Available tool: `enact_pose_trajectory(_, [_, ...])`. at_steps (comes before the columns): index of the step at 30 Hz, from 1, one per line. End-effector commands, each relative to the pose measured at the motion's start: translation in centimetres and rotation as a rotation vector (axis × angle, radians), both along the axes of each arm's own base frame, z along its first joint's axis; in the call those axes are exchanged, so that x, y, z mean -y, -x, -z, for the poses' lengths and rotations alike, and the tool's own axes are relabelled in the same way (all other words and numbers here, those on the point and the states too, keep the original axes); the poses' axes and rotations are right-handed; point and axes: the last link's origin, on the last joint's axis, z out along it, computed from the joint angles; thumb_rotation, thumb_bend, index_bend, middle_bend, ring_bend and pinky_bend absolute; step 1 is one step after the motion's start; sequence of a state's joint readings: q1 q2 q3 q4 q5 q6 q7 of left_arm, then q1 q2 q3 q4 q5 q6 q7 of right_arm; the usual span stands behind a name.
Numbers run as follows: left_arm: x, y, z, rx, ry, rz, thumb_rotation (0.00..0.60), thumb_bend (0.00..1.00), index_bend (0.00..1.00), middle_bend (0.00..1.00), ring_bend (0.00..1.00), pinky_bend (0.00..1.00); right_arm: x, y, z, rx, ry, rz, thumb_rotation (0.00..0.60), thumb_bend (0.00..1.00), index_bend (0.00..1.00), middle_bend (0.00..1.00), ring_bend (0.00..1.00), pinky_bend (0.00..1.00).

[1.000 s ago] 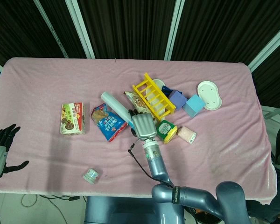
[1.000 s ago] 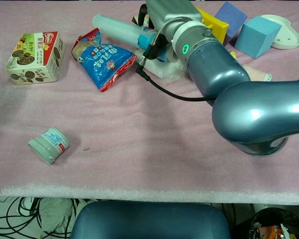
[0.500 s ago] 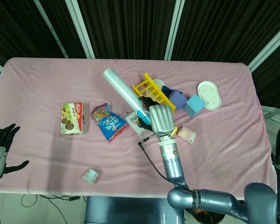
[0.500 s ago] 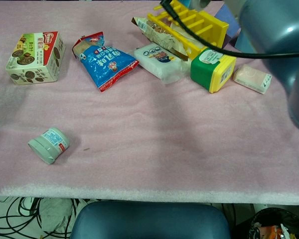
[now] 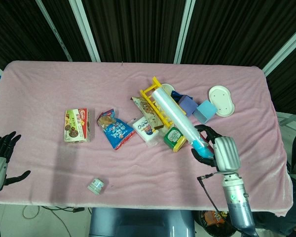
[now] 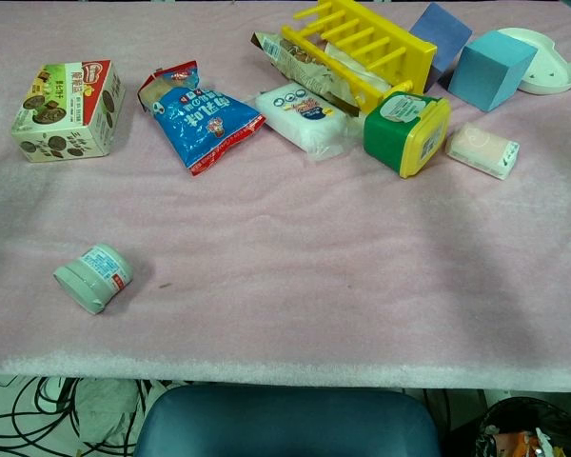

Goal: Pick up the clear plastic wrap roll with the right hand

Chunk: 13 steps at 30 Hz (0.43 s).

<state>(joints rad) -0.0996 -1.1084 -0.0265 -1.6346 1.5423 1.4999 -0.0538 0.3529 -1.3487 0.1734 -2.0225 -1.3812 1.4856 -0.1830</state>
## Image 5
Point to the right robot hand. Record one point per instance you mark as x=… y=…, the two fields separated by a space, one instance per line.
x=227 y=153

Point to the white cling film roll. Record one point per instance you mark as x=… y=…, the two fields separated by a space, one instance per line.
x=172 y=111

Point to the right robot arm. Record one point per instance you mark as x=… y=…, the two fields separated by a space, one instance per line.
x=236 y=205

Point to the dark blue plastic block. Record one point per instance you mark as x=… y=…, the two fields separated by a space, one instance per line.
x=175 y=95

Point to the light blue foam cube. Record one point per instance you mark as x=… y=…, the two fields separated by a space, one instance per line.
x=207 y=109

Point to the white soap dish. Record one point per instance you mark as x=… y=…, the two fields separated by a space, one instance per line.
x=222 y=98

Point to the green container yellow lid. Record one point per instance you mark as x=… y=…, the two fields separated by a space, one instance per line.
x=173 y=137

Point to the purple foam block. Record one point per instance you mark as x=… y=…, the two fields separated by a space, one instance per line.
x=188 y=106

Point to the black trash bin bag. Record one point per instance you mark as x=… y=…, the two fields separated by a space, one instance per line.
x=212 y=217

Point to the white printed plastic packet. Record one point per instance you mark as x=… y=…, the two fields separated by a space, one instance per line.
x=145 y=128

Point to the cream round dish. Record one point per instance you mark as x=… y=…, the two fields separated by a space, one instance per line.
x=168 y=87

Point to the cookie box with red corner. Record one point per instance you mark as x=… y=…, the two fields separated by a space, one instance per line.
x=76 y=126

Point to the brown cartoon snack package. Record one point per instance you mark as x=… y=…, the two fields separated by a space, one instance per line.
x=145 y=108

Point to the small white jar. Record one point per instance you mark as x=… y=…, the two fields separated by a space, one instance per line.
x=95 y=185

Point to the yellow plastic rack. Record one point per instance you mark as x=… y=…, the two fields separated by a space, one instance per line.
x=150 y=89

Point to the pink table cloth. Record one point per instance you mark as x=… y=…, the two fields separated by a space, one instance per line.
x=64 y=86

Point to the blue snack bag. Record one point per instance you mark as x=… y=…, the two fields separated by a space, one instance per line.
x=118 y=133

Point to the dark curtain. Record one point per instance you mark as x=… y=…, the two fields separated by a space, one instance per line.
x=138 y=29
x=236 y=29
x=19 y=29

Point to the white frame post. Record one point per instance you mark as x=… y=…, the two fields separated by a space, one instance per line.
x=185 y=29
x=85 y=29
x=286 y=47

